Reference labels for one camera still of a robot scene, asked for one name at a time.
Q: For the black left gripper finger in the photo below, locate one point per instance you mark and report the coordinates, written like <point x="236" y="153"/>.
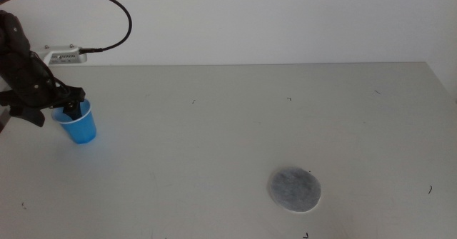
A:
<point x="73" y="111"/>
<point x="30" y="117"/>

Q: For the blue plastic cup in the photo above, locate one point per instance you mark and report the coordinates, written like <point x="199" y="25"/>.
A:
<point x="83" y="128"/>

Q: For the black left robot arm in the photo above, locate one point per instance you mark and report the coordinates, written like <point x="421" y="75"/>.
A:
<point x="12" y="32"/>

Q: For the round grey cup mat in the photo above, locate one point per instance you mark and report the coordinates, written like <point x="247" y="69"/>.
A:
<point x="294" y="189"/>

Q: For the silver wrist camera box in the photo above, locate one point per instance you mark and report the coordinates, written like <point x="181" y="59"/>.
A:
<point x="66" y="55"/>

